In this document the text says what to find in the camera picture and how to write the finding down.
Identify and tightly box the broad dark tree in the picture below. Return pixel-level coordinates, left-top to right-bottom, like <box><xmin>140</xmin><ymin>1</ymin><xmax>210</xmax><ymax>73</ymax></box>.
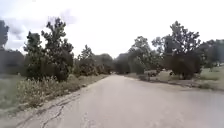
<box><xmin>151</xmin><ymin>20</ymin><xmax>204</xmax><ymax>80</ymax></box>

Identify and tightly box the tall pine tree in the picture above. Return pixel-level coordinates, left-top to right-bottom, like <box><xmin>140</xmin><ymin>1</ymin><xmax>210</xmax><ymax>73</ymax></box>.
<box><xmin>40</xmin><ymin>17</ymin><xmax>75</xmax><ymax>83</ymax></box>

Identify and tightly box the grass verge with weeds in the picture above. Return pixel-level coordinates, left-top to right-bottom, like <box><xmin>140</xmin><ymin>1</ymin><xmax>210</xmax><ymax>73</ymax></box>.
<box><xmin>0</xmin><ymin>73</ymin><xmax>110</xmax><ymax>116</ymax></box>

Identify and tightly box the grey asphalt road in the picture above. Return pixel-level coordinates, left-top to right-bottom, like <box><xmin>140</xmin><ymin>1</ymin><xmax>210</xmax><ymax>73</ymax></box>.
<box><xmin>0</xmin><ymin>73</ymin><xmax>224</xmax><ymax>128</ymax></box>

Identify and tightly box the dark hedge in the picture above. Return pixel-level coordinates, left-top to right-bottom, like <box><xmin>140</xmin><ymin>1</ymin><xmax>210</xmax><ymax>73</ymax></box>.
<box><xmin>0</xmin><ymin>19</ymin><xmax>27</xmax><ymax>76</ymax></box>

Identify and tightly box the row of trees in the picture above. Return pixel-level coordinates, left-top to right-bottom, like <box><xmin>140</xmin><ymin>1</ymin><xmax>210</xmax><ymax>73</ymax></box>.
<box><xmin>72</xmin><ymin>35</ymin><xmax>164</xmax><ymax>77</ymax></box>

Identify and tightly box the grass verge with dirt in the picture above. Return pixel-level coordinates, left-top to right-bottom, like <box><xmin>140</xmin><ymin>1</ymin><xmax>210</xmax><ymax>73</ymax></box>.
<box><xmin>124</xmin><ymin>65</ymin><xmax>224</xmax><ymax>92</ymax></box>

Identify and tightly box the group of trees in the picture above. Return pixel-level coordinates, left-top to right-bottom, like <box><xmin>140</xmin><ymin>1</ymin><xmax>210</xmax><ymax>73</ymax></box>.
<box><xmin>199</xmin><ymin>38</ymin><xmax>224</xmax><ymax>69</ymax></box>

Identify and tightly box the small pine tree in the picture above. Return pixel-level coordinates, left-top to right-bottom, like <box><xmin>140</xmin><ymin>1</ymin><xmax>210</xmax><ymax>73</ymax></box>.
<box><xmin>22</xmin><ymin>31</ymin><xmax>45</xmax><ymax>81</ymax></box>

